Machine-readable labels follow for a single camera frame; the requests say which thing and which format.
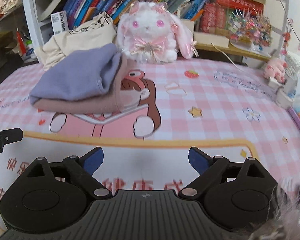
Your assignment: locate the white cable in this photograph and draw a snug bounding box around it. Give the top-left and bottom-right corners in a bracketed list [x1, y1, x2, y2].
[211, 42, 244, 72]

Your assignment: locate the pink white bunny plush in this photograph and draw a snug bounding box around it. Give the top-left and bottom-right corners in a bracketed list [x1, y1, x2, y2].
[116, 1, 198, 63]

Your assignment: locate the white Gorilla book box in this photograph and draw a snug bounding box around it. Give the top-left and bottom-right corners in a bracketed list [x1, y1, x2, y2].
[50, 10, 69, 35]

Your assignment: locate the colorful bead tree ornament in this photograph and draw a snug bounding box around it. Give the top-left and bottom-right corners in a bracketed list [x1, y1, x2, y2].
[226, 9, 273, 51]

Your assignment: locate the pink checkered desk mat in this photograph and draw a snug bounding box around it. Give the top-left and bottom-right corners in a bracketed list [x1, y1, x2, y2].
[0, 60, 300, 236]

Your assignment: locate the purple stick bundle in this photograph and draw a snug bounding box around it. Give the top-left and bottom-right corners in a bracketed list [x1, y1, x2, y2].
[287, 107, 300, 130]

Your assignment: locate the purple and mauve sweater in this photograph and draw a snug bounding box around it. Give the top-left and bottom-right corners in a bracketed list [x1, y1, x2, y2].
[29, 43, 129, 114]

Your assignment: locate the white plastic jar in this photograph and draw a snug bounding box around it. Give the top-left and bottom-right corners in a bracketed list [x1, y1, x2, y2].
[25, 40, 37, 60]

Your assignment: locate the row of books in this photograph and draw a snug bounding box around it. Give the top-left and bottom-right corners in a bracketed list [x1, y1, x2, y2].
[63, 0, 209, 30]

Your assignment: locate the cream box on shelf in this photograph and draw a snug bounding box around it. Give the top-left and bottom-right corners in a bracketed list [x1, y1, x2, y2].
[194, 31, 229, 48]

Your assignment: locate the cream folded garment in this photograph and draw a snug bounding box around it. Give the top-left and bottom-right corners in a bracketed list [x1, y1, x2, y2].
[34, 12, 116, 71]

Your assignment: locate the small pink pig plush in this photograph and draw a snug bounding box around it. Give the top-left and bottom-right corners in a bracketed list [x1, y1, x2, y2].
[263, 58, 288, 83]

